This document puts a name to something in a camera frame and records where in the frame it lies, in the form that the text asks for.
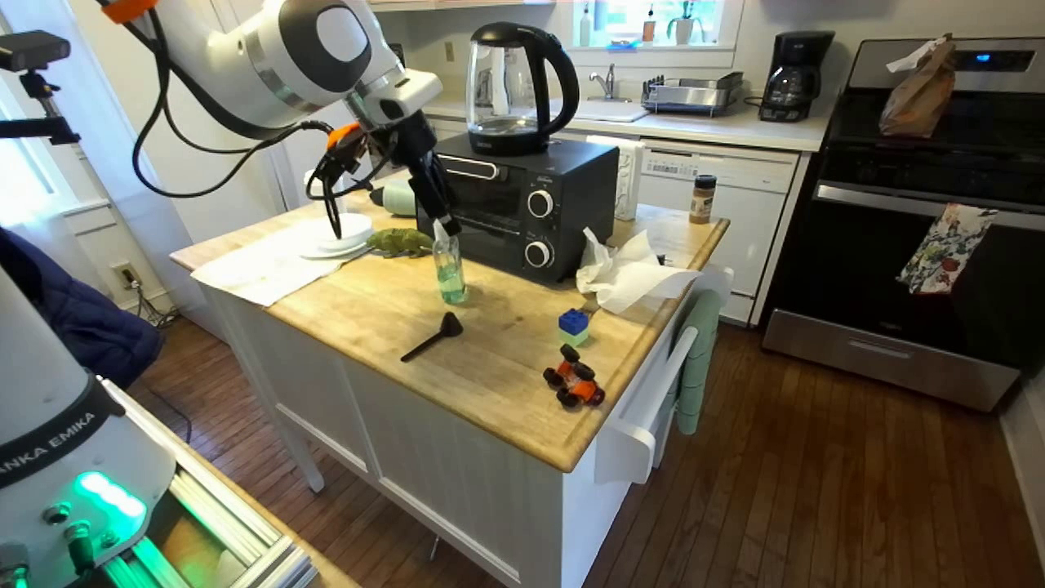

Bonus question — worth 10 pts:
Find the brown paper bag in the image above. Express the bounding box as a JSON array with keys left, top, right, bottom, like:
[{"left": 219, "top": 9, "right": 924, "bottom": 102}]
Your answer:
[{"left": 878, "top": 33, "right": 958, "bottom": 139}]

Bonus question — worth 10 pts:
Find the toaster oven door handle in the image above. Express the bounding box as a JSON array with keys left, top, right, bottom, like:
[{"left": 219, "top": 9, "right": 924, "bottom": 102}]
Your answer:
[{"left": 437, "top": 154, "right": 500, "bottom": 182}]

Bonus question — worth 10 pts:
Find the black glass electric kettle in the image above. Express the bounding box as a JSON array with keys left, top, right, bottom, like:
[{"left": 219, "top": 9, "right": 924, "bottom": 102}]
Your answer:
[{"left": 465, "top": 22, "right": 581, "bottom": 157}]

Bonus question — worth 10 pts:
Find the green toy chameleon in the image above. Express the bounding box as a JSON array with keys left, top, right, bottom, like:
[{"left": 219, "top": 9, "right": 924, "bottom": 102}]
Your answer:
[{"left": 366, "top": 227, "right": 434, "bottom": 260}]

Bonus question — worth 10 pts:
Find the dark blue jacket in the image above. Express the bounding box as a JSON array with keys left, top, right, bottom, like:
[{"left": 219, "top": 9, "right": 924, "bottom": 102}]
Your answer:
[{"left": 0, "top": 228, "right": 165, "bottom": 390}]

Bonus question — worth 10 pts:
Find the white round plate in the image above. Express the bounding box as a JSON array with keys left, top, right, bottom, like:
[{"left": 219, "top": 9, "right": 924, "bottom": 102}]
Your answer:
[{"left": 300, "top": 212, "right": 376, "bottom": 261}]

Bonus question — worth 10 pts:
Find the potted plant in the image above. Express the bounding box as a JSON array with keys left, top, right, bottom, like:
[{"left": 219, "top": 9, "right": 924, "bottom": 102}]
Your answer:
[{"left": 666, "top": 0, "right": 705, "bottom": 47}]

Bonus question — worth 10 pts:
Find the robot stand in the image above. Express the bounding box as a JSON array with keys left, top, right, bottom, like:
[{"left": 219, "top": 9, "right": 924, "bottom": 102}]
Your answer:
[{"left": 96, "top": 376, "right": 362, "bottom": 588}]

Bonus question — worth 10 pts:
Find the black coffee maker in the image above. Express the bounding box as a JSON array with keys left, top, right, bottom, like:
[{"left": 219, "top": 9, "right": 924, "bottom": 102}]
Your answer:
[{"left": 758, "top": 30, "right": 837, "bottom": 124}]

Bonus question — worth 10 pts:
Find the camera on mount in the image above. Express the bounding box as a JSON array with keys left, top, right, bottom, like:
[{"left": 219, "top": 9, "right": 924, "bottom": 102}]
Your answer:
[{"left": 0, "top": 30, "right": 82, "bottom": 147}]

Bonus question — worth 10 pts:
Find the tap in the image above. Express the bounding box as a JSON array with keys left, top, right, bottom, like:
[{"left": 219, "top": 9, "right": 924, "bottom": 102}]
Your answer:
[{"left": 589, "top": 63, "right": 620, "bottom": 103}]

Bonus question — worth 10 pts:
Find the toaster oven door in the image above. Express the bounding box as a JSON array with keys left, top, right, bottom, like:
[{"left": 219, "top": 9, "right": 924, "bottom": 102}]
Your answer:
[{"left": 416, "top": 151, "right": 531, "bottom": 274}]

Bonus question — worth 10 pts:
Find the black scoop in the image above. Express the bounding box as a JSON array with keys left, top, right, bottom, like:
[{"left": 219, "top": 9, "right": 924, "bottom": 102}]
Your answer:
[{"left": 399, "top": 311, "right": 465, "bottom": 363}]

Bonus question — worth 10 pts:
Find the orange toy car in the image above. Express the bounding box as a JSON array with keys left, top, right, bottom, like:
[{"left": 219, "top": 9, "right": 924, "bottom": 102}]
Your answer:
[{"left": 543, "top": 344, "right": 607, "bottom": 410}]

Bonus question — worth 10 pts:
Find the window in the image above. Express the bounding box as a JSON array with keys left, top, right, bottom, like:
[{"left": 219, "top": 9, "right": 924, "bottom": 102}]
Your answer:
[
  {"left": 0, "top": 78, "right": 60, "bottom": 231},
  {"left": 570, "top": 0, "right": 745, "bottom": 51}
]

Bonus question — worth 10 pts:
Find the sink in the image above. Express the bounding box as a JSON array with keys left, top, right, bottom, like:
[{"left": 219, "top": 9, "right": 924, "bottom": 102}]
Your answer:
[{"left": 550, "top": 97, "right": 651, "bottom": 124}]

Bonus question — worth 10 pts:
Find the dish rack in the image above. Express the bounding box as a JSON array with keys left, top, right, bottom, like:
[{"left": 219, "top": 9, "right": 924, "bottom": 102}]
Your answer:
[{"left": 640, "top": 71, "right": 746, "bottom": 118}]

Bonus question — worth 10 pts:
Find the pale green bottle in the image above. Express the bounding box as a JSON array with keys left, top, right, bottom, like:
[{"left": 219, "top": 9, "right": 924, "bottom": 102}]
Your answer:
[{"left": 370, "top": 179, "right": 418, "bottom": 218}]

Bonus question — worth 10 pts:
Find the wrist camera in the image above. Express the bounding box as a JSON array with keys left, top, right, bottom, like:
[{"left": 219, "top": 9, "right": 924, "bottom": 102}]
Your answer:
[{"left": 313, "top": 140, "right": 371, "bottom": 198}]

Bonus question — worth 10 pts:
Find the clear soap bottle green liquid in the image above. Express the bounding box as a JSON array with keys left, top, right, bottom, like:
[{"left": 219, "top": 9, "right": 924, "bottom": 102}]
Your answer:
[{"left": 431, "top": 219, "right": 469, "bottom": 306}]

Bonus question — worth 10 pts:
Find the floral kitchen towel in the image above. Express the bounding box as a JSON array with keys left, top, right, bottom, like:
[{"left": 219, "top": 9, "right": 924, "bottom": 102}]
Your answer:
[{"left": 896, "top": 203, "right": 999, "bottom": 296}]

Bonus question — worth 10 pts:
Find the spice jar with black lid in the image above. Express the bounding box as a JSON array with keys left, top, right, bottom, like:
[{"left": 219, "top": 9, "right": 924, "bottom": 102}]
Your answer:
[{"left": 689, "top": 175, "right": 718, "bottom": 225}]

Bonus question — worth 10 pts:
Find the black steel stove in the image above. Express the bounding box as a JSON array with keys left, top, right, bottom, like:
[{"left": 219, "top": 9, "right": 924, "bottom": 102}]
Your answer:
[{"left": 760, "top": 36, "right": 1045, "bottom": 414}]

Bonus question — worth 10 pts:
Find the green hanging towel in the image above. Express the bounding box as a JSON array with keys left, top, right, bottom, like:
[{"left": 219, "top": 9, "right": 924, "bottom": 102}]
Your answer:
[{"left": 673, "top": 289, "right": 724, "bottom": 436}]

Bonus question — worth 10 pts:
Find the black toaster oven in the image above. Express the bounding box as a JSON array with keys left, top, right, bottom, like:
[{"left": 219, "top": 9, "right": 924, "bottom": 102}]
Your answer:
[{"left": 415, "top": 133, "right": 620, "bottom": 285}]

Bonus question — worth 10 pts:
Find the blue and green toy block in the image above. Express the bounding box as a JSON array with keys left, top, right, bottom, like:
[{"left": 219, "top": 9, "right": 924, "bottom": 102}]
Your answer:
[{"left": 558, "top": 309, "right": 590, "bottom": 348}]

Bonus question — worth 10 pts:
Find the stove drawer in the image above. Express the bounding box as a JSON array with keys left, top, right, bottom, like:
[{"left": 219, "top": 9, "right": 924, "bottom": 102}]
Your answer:
[{"left": 761, "top": 308, "right": 1022, "bottom": 414}]

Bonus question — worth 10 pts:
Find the white paper towel roll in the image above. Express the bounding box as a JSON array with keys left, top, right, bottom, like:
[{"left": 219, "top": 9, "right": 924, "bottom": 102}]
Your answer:
[{"left": 586, "top": 135, "right": 646, "bottom": 222}]

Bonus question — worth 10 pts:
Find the white flat cloth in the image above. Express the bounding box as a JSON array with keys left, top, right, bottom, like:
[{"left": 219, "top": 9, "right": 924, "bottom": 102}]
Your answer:
[{"left": 190, "top": 219, "right": 370, "bottom": 308}]

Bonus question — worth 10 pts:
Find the white dishwasher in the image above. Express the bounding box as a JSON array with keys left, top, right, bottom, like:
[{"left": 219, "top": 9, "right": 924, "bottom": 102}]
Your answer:
[{"left": 638, "top": 137, "right": 802, "bottom": 328}]

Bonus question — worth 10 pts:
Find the crumpled white paper towel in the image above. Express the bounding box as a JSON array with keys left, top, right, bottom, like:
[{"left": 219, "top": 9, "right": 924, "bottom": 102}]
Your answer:
[{"left": 576, "top": 228, "right": 704, "bottom": 316}]

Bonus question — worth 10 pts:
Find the black cable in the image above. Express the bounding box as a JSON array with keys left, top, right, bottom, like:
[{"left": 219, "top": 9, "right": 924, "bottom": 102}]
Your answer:
[{"left": 125, "top": 280, "right": 179, "bottom": 329}]

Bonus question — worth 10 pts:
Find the white towel rail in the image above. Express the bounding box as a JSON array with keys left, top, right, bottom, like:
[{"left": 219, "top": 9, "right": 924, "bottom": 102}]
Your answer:
[{"left": 594, "top": 326, "right": 700, "bottom": 485}]

